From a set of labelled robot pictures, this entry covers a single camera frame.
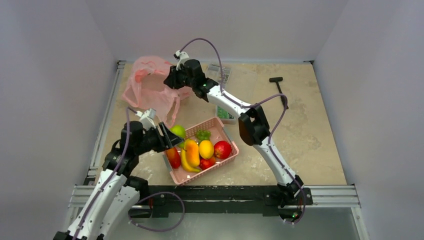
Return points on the green labelled small plastic case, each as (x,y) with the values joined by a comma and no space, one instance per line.
(224,116)

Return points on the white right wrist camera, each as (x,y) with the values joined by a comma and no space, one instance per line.
(182,57)

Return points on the pink plastic basket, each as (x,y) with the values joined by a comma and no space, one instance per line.
(218,133)

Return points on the green fake grapes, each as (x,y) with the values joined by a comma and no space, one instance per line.
(203,135)

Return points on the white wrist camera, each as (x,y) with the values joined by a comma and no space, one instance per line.
(182,57)
(146,118)

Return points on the pink plastic bag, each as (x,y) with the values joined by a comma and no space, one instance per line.
(145,89)

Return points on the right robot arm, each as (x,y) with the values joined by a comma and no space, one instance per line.
(253,125)

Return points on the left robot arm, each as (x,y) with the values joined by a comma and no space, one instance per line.
(116,190)

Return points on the red fake apple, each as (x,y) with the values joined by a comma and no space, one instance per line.
(222,149)

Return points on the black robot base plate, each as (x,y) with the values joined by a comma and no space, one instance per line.
(239,199)

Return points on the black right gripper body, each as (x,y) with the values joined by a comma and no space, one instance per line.
(174,79)

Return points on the black hammer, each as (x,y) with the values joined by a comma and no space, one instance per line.
(277,81)

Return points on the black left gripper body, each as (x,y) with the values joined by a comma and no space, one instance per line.
(152,140)

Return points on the green fake apple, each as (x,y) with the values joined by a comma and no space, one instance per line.
(181,132)

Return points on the aluminium table frame rail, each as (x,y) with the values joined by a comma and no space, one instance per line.
(324,196)

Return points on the red orange fake pear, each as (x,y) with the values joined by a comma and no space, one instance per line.
(206,163)

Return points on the orange yellow fake mango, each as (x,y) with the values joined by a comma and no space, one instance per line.
(192,153)

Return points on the yellow fake banana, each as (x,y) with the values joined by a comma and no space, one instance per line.
(185,164)

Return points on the orange fake fruit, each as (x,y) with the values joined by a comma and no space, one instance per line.
(206,149)

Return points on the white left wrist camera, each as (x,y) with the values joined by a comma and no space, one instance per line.
(146,118)

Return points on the red fake fruit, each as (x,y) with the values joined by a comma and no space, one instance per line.
(173,157)

